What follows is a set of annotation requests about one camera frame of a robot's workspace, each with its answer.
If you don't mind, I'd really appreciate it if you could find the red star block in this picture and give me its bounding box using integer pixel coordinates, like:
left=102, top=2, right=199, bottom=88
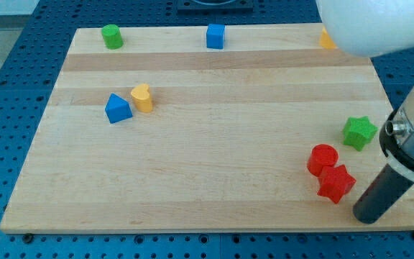
left=317, top=165, right=357, bottom=204

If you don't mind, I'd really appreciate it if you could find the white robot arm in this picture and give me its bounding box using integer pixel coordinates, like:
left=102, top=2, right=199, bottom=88
left=316, top=0, right=414, bottom=182

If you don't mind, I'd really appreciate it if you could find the blue triangle block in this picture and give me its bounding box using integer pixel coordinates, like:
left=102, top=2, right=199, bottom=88
left=105, top=94, right=133, bottom=124

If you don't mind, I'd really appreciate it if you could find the green star block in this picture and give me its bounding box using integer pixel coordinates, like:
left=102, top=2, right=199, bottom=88
left=342, top=116, right=378, bottom=151

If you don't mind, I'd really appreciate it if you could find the wooden board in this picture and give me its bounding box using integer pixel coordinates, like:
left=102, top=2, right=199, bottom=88
left=0, top=24, right=414, bottom=234

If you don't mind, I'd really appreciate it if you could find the yellow heart block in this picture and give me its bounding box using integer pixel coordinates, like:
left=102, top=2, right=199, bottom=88
left=131, top=83, right=153, bottom=113

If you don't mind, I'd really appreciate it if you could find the blue cube block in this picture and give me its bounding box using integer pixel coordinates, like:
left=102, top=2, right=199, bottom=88
left=206, top=24, right=226, bottom=50

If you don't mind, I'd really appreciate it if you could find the red cylinder block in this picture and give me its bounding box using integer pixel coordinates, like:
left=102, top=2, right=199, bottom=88
left=306, top=144, right=339, bottom=176

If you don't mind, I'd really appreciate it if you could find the green cylinder block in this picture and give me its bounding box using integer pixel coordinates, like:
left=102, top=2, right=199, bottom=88
left=101, top=24, right=124, bottom=50

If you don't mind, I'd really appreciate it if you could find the yellow block at board edge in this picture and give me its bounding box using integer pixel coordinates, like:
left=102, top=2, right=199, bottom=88
left=319, top=27, right=337, bottom=49

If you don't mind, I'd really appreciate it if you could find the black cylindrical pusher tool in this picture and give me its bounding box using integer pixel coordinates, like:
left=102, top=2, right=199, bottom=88
left=353, top=165, right=414, bottom=224

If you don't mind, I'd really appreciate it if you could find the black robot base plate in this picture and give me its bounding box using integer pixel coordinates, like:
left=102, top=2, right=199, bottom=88
left=176, top=0, right=254, bottom=12

